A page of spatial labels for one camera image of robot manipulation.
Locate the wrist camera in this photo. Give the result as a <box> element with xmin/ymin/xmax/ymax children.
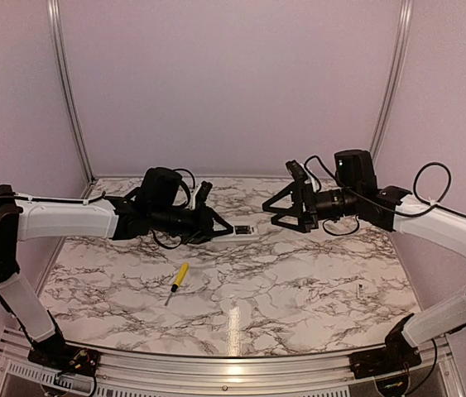
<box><xmin>188</xmin><ymin>181</ymin><xmax>213</xmax><ymax>210</ymax></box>
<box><xmin>286</xmin><ymin>160</ymin><xmax>321</xmax><ymax>193</ymax></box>

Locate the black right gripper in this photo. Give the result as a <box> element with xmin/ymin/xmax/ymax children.
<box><xmin>263</xmin><ymin>180</ymin><xmax>361</xmax><ymax>232</ymax></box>

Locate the white remote control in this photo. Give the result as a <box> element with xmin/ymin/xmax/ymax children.
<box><xmin>212</xmin><ymin>224</ymin><xmax>260</xmax><ymax>242</ymax></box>

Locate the yellow handled screwdriver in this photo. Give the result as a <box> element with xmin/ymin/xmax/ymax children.
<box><xmin>164</xmin><ymin>262</ymin><xmax>190</xmax><ymax>306</ymax></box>

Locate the aluminium front frame rail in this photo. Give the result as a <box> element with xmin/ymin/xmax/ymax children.
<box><xmin>0</xmin><ymin>330</ymin><xmax>461</xmax><ymax>397</ymax></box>

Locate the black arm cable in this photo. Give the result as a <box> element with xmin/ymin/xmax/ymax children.
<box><xmin>412</xmin><ymin>162</ymin><xmax>466</xmax><ymax>228</ymax></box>
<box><xmin>0</xmin><ymin>167</ymin><xmax>200</xmax><ymax>274</ymax></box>

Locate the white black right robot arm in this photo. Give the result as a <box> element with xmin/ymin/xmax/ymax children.
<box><xmin>262</xmin><ymin>181</ymin><xmax>466</xmax><ymax>372</ymax></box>

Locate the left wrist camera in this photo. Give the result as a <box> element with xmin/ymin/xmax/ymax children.
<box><xmin>188</xmin><ymin>181</ymin><xmax>213</xmax><ymax>210</ymax></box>

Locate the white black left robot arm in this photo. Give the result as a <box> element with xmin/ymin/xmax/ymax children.
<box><xmin>0</xmin><ymin>167</ymin><xmax>256</xmax><ymax>375</ymax></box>

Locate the aluminium corner post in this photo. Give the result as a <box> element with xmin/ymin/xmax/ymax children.
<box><xmin>370</xmin><ymin>0</ymin><xmax>414</xmax><ymax>161</ymax></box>
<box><xmin>46</xmin><ymin>0</ymin><xmax>95</xmax><ymax>184</ymax></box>

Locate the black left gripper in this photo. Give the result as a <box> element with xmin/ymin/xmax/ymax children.
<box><xmin>151</xmin><ymin>200</ymin><xmax>233</xmax><ymax>243</ymax></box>

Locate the aluminium left corner post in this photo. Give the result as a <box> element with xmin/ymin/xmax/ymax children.
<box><xmin>46</xmin><ymin>0</ymin><xmax>95</xmax><ymax>184</ymax></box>

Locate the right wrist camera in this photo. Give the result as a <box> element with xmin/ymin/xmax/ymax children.
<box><xmin>286</xmin><ymin>160</ymin><xmax>321</xmax><ymax>193</ymax></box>

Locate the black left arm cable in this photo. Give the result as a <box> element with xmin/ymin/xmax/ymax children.
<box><xmin>0</xmin><ymin>167</ymin><xmax>200</xmax><ymax>274</ymax></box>

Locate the aluminium right corner post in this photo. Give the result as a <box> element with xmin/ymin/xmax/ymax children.
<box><xmin>370</xmin><ymin>0</ymin><xmax>414</xmax><ymax>161</ymax></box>

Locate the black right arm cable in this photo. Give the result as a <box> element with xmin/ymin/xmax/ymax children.
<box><xmin>412</xmin><ymin>162</ymin><xmax>466</xmax><ymax>228</ymax></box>

